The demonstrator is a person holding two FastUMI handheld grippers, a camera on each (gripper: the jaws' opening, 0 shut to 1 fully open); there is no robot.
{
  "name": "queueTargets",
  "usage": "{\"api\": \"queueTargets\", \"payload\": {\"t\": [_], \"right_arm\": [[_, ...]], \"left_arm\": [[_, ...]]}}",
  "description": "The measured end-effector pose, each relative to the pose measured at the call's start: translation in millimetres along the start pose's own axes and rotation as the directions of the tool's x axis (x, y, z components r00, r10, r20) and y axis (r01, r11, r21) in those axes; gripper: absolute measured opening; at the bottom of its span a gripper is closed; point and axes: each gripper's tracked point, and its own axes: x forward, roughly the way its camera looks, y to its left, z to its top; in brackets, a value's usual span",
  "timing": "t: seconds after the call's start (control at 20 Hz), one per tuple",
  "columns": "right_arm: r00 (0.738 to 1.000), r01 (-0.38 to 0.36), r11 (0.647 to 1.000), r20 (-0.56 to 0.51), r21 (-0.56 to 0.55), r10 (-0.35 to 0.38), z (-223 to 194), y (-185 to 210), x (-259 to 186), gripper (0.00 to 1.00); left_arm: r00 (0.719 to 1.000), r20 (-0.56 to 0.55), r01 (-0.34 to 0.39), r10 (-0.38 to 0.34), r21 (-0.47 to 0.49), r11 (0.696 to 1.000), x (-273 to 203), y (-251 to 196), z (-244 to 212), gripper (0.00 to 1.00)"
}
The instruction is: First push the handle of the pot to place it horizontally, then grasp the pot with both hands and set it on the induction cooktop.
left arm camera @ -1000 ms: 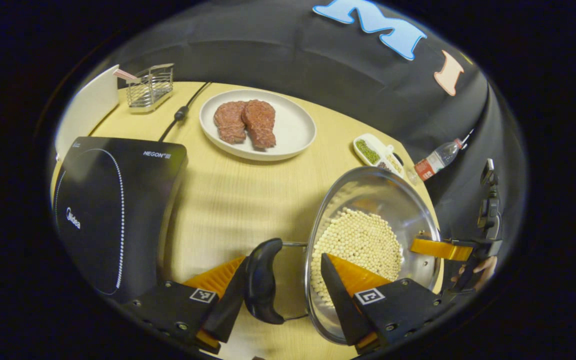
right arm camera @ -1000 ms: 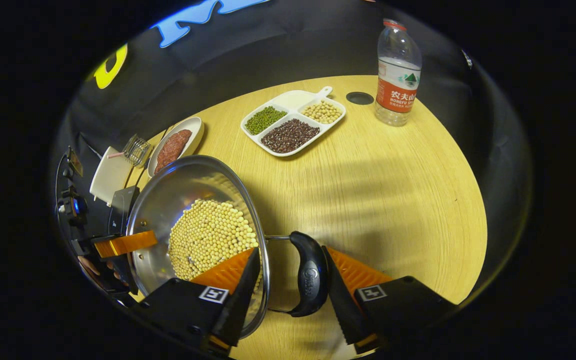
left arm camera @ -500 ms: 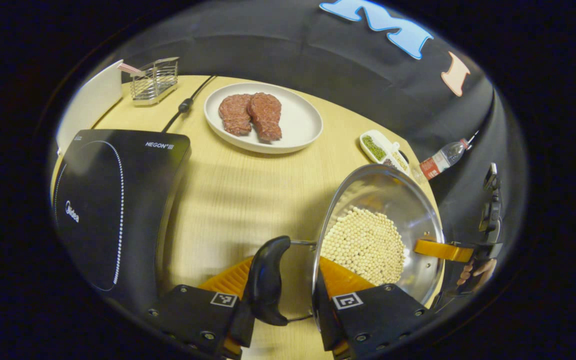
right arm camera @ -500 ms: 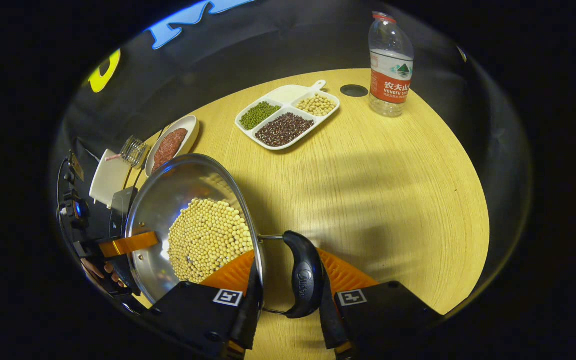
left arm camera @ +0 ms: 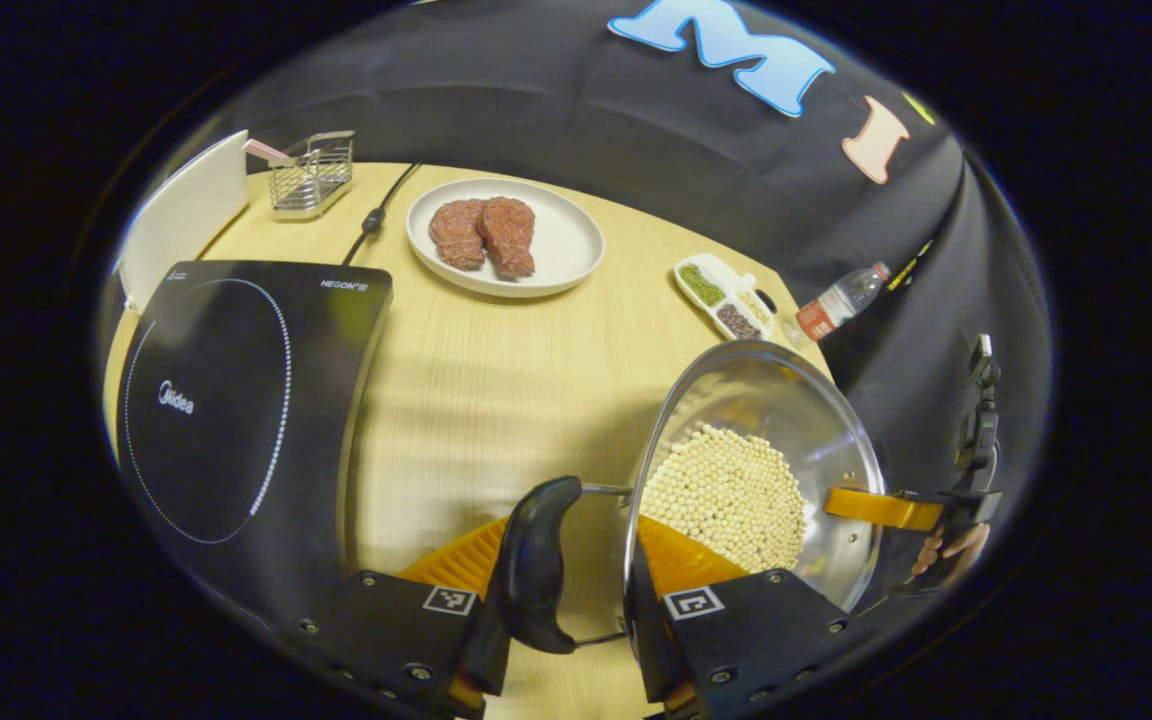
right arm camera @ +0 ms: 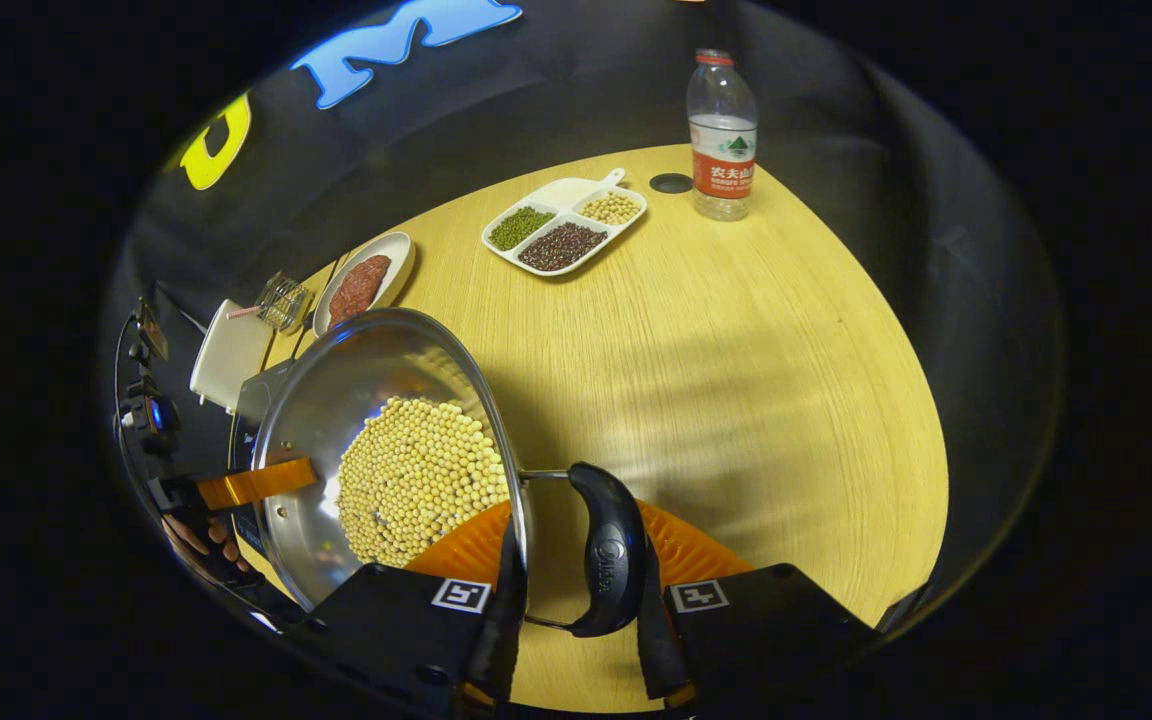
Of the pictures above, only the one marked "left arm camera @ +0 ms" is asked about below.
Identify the white round plate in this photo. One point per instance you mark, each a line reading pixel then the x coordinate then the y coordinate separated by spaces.
pixel 566 240

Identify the white toaster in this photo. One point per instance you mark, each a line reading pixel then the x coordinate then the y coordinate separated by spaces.
pixel 186 220

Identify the pink stick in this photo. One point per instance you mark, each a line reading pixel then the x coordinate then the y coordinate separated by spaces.
pixel 266 152

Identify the dark red beans portion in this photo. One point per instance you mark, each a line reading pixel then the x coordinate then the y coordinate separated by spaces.
pixel 739 321

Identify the clear plastic water bottle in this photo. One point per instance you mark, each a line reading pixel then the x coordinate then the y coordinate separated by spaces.
pixel 831 310

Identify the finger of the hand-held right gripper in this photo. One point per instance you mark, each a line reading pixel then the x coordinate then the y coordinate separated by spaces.
pixel 881 508

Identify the green mung beans portion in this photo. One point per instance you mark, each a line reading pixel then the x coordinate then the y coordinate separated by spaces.
pixel 702 285

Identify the pile of soybeans in pot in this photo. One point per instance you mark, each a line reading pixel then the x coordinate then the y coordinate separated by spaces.
pixel 726 490

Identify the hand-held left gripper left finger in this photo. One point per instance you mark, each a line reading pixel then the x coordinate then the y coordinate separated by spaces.
pixel 486 660

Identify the black table grommet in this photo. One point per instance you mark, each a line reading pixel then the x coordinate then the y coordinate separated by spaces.
pixel 765 299

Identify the black induction cooktop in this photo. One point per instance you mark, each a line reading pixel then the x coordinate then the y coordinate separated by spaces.
pixel 236 400

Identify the white divided dish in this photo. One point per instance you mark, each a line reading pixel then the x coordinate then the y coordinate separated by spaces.
pixel 701 268

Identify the red meat patty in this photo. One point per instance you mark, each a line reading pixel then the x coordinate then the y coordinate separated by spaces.
pixel 508 235
pixel 456 235

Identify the small soybeans portion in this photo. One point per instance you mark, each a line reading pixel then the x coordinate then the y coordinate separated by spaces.
pixel 754 307

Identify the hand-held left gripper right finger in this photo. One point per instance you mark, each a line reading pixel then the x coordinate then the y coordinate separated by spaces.
pixel 651 640

